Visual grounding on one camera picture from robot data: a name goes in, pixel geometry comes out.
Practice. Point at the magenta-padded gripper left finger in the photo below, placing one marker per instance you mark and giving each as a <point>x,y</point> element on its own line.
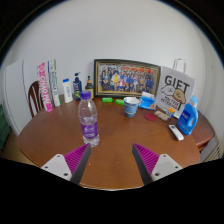
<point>59,166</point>

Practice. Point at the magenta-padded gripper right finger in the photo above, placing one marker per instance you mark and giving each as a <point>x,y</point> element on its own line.
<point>164,166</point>

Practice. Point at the clear purple-capped water bottle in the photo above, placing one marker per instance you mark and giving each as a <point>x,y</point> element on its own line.
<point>88,120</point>

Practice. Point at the white remote control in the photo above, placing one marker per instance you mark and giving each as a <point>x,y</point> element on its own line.
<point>176,132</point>

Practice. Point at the small patterned packet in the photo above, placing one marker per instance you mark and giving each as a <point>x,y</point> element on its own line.
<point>161,115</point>

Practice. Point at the flat round red coaster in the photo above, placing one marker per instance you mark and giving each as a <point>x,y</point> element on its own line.
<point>150,117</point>

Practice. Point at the blue detergent bottle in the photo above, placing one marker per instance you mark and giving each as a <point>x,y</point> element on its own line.
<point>187,120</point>

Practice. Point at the colourful puzzle cube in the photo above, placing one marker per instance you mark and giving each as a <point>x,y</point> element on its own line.
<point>170,112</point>

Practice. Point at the white radiator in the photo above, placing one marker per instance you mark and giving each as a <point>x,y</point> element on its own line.
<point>217,150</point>

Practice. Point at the blue tissue pack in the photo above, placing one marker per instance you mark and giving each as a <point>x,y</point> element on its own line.
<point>147,102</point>

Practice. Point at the blue printed paper cup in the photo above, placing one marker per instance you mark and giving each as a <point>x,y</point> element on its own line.
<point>131,108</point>

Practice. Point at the brown wooden chair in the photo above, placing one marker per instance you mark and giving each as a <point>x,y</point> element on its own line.
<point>34,96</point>

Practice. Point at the white blue-capped lotion bottle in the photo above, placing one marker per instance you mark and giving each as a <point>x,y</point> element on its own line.
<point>68,92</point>

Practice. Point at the small green block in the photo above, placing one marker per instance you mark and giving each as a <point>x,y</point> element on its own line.
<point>107,99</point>
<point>119,102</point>

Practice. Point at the pink tall tube box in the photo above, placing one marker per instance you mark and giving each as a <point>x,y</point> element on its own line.
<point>45,88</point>

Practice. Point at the white paper gift bag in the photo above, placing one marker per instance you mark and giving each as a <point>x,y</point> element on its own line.
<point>176,85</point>

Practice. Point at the amber pump bottle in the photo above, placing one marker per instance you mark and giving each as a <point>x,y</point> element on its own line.
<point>89,89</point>

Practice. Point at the green white tall tube box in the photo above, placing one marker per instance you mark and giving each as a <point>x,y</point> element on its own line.
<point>54,83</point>

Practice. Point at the framed group photo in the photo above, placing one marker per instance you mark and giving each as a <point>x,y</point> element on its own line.
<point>126,79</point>

